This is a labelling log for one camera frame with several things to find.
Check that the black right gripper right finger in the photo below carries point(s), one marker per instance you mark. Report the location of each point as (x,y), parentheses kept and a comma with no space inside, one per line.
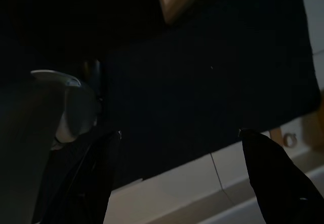
(273,178)

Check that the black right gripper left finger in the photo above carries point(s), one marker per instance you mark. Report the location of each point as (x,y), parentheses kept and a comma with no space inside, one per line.
(83,178)

